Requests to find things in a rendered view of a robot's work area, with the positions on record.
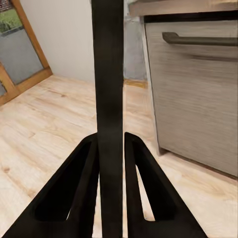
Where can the door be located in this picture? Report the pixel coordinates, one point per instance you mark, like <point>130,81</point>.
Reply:
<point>22,61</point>

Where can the poster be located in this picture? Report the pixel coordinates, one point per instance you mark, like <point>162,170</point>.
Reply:
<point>107,23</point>

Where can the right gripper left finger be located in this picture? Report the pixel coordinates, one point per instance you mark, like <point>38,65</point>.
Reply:
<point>65,207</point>

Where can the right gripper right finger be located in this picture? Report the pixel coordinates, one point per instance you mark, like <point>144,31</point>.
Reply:
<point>173,219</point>

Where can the fixed window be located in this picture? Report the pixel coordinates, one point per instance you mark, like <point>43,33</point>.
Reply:
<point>134,67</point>

